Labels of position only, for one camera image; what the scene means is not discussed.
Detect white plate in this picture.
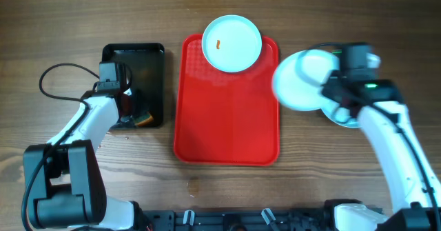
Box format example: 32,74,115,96
201,14,263,73
321,101,360,128
271,50,338,111

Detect orange green sponge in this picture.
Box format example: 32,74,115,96
132,112,154,127

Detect white plate top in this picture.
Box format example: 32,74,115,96
201,14,263,73

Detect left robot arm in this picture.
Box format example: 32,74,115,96
21,62,139,230

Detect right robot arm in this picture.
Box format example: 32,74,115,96
321,42,440,230

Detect red plastic tray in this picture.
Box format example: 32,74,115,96
174,34,280,166

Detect black rectangular water basin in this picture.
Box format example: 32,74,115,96
102,43,165,130

